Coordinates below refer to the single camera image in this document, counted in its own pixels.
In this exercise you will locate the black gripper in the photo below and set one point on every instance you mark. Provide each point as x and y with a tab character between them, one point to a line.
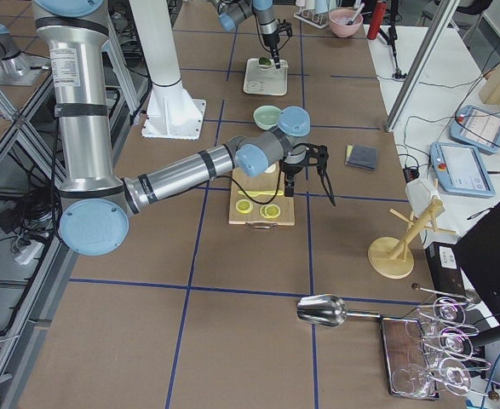
291	169
271	43

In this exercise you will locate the white steamed bun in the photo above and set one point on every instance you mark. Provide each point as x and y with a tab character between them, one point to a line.
270	169

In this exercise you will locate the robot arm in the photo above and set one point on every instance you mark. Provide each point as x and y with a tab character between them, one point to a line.
232	13
96	205

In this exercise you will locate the light green bowl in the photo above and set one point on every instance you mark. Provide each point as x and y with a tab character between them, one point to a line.
266	117

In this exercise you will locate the pink bowl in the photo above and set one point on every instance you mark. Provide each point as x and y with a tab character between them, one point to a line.
344	22

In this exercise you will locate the green avocado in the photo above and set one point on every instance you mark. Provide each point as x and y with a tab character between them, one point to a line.
264	61

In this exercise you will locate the cream bear serving tray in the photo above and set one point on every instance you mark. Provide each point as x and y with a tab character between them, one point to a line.
265	80

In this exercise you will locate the upper lemon slice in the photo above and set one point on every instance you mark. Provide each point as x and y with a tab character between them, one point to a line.
273	210

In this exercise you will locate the wooden cutting board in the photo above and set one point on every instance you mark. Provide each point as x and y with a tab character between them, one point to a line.
262	182

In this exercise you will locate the yellow plastic knife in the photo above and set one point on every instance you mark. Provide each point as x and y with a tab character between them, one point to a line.
255	194

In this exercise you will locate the grey folded cloth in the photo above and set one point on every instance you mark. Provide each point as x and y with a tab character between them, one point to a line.
361	157

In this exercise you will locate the single lemon slice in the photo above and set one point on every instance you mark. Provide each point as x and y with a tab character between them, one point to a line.
244	206

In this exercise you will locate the red bottle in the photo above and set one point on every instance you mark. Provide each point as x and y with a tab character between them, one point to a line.
376	19

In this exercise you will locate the wooden mug tree stand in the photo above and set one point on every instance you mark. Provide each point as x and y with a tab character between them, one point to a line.
391	257

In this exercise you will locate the metal scoop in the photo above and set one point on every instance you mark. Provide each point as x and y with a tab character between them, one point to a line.
329	310

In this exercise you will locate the near teach pendant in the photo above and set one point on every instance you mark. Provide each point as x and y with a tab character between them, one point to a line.
460	170

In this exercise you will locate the teach pendant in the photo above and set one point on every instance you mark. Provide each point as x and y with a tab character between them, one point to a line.
477	127
460	170

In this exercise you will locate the far teach pendant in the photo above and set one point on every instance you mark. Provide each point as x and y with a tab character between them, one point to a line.
477	127

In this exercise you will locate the black laptop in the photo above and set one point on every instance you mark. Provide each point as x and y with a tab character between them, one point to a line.
478	255

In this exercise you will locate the wine glass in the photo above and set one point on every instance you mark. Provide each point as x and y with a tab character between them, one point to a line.
447	343

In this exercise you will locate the black glass rack tray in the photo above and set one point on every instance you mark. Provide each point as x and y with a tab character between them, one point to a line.
402	346

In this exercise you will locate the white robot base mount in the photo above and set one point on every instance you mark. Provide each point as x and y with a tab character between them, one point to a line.
171	113

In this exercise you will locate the aluminium frame post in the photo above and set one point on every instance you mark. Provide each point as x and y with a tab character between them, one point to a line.
439	23

